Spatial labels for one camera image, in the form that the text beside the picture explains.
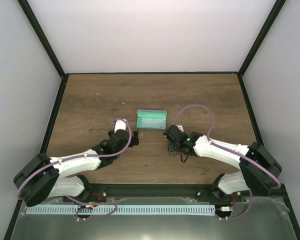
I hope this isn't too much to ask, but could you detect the light blue glasses case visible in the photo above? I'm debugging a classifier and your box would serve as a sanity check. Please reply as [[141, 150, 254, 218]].
[[136, 109, 168, 130]]

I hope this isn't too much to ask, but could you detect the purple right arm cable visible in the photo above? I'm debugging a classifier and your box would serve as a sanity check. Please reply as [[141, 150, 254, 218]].
[[171, 104, 282, 221]]

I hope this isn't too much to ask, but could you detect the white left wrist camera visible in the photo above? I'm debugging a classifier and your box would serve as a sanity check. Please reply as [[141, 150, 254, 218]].
[[114, 119, 127, 133]]

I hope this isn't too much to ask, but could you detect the light blue slotted cable duct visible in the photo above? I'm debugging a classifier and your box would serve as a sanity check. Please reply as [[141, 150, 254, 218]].
[[26, 204, 216, 216]]

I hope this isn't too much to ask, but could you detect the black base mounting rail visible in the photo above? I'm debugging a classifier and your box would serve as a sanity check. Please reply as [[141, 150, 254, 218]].
[[74, 183, 250, 204]]

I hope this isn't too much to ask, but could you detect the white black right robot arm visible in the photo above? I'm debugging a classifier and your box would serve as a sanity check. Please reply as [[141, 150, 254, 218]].
[[163, 124, 282, 202]]

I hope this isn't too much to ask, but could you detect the black right frame post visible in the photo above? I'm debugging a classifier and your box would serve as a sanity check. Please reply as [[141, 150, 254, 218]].
[[238, 0, 286, 76]]

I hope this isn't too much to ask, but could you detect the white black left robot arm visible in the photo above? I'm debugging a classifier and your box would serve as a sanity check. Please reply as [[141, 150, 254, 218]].
[[13, 129, 139, 207]]

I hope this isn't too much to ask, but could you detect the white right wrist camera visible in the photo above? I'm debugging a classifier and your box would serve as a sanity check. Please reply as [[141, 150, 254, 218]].
[[176, 124, 184, 132]]

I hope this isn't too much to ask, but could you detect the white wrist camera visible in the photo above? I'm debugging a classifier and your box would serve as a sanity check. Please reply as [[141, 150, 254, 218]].
[[114, 119, 127, 133], [176, 124, 184, 132]]

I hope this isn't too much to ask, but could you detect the black aluminium frame post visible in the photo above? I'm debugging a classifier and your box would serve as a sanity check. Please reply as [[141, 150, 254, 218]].
[[17, 0, 66, 78]]

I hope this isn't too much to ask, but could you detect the light blue cleaning cloth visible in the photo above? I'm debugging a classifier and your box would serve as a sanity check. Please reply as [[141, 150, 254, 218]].
[[141, 118, 166, 130]]

